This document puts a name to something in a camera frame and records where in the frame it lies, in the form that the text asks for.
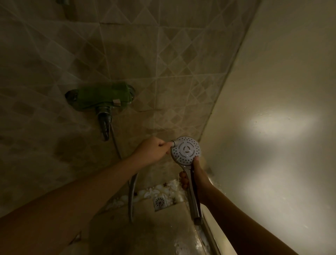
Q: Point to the person's right forearm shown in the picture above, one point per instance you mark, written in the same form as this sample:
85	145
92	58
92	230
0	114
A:
244	228

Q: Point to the person's right hand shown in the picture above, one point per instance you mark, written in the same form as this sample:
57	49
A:
203	184

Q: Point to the square metal floor drain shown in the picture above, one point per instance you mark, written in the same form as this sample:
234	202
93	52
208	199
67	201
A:
159	203

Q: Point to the green shower mixer valve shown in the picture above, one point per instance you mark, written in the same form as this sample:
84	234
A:
99	96

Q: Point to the person's left hand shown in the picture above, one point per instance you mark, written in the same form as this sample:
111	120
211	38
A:
152	152

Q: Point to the person's left forearm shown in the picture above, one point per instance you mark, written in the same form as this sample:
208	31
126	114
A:
65	210

